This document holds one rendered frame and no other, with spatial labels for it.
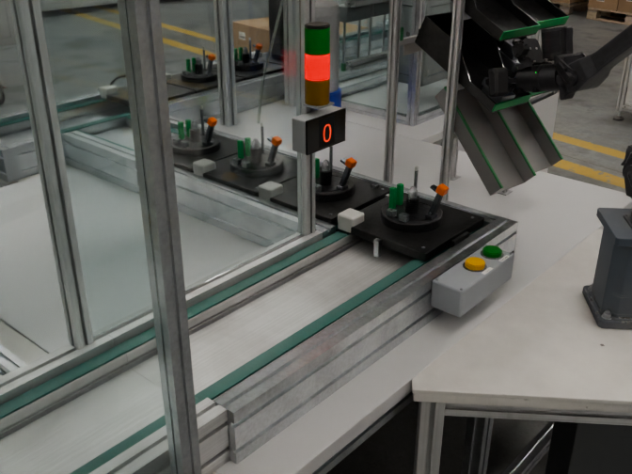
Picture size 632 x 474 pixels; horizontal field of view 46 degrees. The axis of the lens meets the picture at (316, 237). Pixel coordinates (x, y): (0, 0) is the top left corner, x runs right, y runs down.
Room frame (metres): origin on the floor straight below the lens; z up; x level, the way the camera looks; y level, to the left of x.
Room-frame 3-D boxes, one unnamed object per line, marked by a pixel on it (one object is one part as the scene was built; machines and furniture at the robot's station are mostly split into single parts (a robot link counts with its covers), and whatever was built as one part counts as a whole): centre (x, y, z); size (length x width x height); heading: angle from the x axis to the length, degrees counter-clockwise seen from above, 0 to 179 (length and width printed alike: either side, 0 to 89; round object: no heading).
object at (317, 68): (1.47, 0.00, 1.33); 0.05 x 0.05 x 0.05
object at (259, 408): (1.23, -0.15, 0.91); 0.89 x 0.06 x 0.11; 139
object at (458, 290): (1.33, -0.32, 0.93); 0.21 x 0.07 x 0.06; 139
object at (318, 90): (1.47, 0.00, 1.28); 0.05 x 0.05 x 0.05
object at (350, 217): (1.53, -0.08, 0.97); 0.05 x 0.05 x 0.04; 49
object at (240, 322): (1.32, 0.00, 0.91); 0.84 x 0.28 x 0.10; 139
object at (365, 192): (1.70, -0.02, 1.01); 0.24 x 0.24 x 0.13; 49
